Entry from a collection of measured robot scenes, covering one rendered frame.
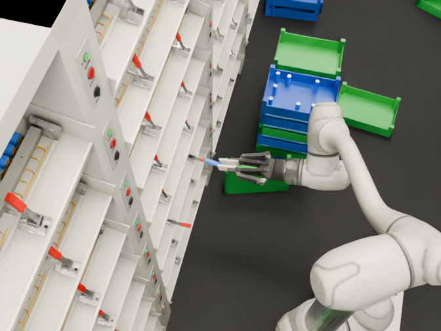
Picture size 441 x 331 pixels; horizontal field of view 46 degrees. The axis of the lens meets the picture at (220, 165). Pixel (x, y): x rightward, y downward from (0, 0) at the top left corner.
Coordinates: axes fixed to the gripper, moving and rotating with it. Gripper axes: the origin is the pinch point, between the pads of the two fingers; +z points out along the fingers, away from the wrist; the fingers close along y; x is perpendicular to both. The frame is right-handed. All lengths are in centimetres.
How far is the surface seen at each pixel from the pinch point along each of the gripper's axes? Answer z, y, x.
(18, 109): -10, 59, -108
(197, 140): 17.3, -14.1, 7.6
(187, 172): 17.2, 0.3, 7.6
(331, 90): -28, -58, 27
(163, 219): 12.6, 28.1, -10.9
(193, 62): 10.2, -18.6, -30.7
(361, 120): -40, -76, 71
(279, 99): -7, -48, 23
